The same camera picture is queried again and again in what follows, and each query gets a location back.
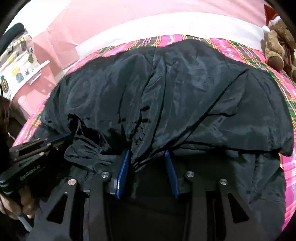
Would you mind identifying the black puffer jacket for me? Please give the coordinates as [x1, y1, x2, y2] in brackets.
[30, 40, 293, 240]

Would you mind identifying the person's left hand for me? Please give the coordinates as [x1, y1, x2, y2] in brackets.
[1, 187, 36, 220]

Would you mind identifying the pineapple print fabric organizer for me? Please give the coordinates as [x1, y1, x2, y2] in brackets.
[1, 33, 50, 100]

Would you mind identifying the black headrest cushion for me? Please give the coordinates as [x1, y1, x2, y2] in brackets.
[0, 23, 25, 55]

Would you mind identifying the pink plaid bed sheet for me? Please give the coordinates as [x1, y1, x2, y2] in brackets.
[15, 35, 295, 239]

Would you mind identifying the brown teddy bear santa hat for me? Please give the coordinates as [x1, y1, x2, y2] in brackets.
[262, 4, 295, 81]

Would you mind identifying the white bed guard rail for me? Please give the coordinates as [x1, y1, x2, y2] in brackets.
[75, 11, 264, 59]

